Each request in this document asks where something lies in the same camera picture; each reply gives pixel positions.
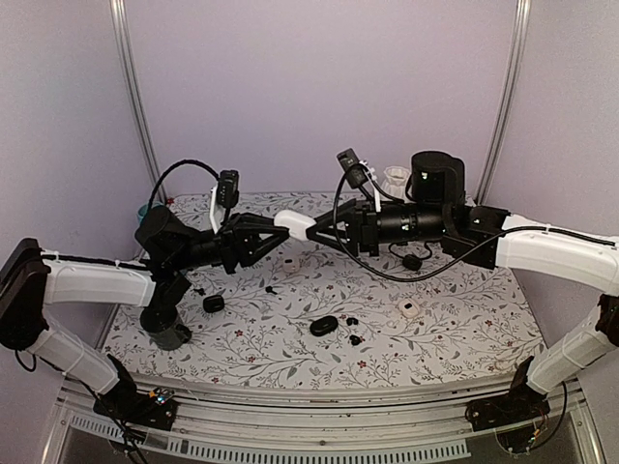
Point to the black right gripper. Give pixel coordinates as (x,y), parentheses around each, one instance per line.
(366,236)

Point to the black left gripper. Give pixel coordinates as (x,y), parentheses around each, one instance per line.
(241,243)

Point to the white earbud case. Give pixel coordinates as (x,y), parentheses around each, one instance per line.
(290,265)
(296,223)

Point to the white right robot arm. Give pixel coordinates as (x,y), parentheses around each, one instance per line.
(435,208)

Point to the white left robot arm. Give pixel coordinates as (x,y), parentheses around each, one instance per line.
(32,278)

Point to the white closed earbud case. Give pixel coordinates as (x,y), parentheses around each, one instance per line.
(290,265)

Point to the black square earbud case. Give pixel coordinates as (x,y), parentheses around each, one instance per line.
(213,304)

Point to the black oval earbud case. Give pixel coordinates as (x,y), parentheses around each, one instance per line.
(324,325)

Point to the white ribbed vase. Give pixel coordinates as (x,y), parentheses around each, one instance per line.
(395,181)

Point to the teal cup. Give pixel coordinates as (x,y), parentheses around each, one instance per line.
(142,212)

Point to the black mug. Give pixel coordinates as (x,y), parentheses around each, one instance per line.
(167,331)

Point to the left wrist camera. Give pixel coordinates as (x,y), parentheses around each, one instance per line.
(224,198)

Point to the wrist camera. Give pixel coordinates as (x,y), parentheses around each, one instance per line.
(356,174)
(224,198)

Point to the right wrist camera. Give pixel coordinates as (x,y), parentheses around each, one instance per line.
(356,174)

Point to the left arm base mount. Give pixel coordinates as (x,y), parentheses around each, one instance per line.
(154,409)

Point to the aluminium front rail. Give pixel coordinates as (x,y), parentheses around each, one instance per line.
(423,424)

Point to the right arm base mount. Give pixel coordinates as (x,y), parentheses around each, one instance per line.
(519,403)

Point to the left aluminium corner post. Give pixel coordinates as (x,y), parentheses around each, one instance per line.
(122,34)

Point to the aluminium corner post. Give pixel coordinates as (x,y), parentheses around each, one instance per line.
(515,59)
(122,34)

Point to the right aluminium corner post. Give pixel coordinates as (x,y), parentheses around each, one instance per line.
(515,59)

